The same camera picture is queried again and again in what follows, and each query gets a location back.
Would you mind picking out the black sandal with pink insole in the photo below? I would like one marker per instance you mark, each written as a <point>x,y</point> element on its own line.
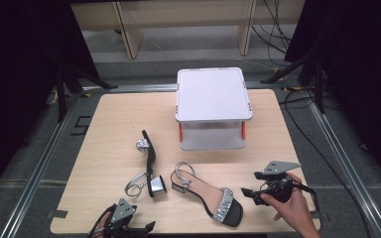
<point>208,195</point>

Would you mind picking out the black curtain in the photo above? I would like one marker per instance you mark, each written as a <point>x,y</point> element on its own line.
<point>13,66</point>
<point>360,49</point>

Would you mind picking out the beige wooden desk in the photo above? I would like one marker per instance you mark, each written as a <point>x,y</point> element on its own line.
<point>129,29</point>

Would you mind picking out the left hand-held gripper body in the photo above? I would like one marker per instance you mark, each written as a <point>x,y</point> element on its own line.
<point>122,211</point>

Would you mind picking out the person's left hand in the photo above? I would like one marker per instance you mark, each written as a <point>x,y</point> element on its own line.
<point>101,228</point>

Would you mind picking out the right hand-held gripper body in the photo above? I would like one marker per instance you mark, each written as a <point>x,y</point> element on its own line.
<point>278,185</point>

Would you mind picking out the person's right hand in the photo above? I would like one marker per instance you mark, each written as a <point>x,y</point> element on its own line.
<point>292,208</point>

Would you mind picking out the black tripod stand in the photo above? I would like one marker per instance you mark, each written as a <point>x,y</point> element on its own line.
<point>61,92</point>
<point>319,86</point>

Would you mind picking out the black sandal with silver heel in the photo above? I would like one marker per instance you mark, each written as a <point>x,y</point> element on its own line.
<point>150,155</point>

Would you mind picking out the metal floor rail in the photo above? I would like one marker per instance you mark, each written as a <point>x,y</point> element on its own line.
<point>348,168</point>
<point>139,88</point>
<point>43,168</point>

